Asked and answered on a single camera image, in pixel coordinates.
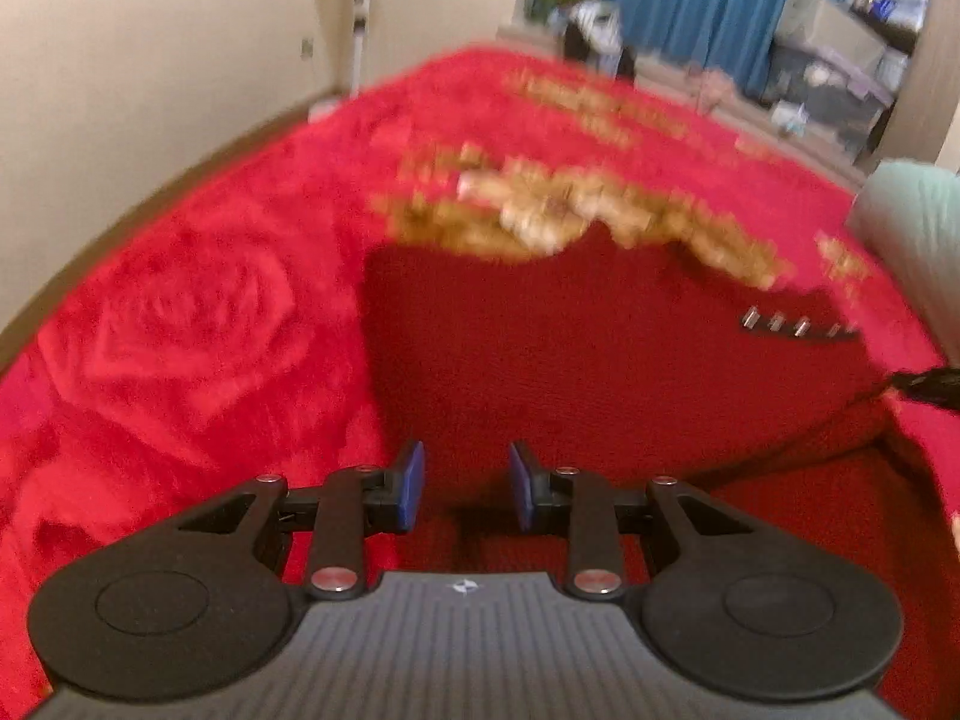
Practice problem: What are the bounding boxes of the cardboard box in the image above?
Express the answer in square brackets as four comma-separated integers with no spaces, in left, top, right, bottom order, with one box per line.
[772,0,886,72]

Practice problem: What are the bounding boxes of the white tissue pack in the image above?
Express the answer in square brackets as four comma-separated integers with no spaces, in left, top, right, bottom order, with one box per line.
[769,101,811,137]

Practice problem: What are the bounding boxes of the white windowsill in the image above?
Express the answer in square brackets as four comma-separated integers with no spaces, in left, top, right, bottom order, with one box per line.
[495,22,863,188]

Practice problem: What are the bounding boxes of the white standing fan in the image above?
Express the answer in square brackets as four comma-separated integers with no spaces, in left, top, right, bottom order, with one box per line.
[300,0,421,121]

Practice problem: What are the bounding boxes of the pale green pillow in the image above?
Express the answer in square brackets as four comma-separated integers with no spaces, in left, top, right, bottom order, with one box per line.
[846,160,960,361]

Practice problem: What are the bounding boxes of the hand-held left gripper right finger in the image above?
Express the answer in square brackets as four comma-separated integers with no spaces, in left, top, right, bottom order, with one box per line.
[508,441,751,601]

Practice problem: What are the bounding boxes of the clear plastic storage bin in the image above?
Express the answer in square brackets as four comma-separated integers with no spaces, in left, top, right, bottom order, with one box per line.
[761,41,897,162]

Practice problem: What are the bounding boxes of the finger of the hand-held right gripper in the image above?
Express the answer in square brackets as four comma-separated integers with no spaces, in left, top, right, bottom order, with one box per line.
[889,366,960,412]

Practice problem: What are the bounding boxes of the black and white bag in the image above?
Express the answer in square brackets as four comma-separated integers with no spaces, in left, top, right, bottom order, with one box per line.
[547,0,638,80]

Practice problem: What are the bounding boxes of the wooden wardrobe panel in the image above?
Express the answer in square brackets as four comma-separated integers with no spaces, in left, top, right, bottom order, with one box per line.
[874,0,960,173]

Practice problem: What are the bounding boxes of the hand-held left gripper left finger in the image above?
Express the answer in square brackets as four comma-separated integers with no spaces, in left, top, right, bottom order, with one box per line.
[176,441,426,601]

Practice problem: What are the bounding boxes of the dark red knit sweater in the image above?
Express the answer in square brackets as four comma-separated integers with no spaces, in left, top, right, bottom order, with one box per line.
[360,229,957,698]

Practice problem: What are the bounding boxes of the red floral blanket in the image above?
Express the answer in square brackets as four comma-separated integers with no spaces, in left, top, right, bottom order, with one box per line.
[0,41,960,720]

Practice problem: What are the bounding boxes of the pink cloth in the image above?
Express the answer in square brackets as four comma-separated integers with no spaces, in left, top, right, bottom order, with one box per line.
[686,67,740,113]

